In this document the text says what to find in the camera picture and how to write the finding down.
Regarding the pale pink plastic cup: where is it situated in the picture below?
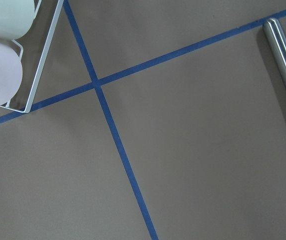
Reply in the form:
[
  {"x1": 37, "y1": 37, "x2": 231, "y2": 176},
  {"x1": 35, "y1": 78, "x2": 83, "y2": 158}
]
[{"x1": 0, "y1": 36, "x2": 23, "y2": 108}]

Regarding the pale green plastic cup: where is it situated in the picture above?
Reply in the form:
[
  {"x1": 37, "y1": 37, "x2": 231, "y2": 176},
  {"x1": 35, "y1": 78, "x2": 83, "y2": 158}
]
[{"x1": 0, "y1": 0, "x2": 41, "y2": 40}]

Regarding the white wire cup rack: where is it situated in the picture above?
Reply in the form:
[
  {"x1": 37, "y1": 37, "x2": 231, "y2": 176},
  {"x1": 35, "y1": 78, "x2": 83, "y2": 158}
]
[{"x1": 0, "y1": 0, "x2": 64, "y2": 113}]

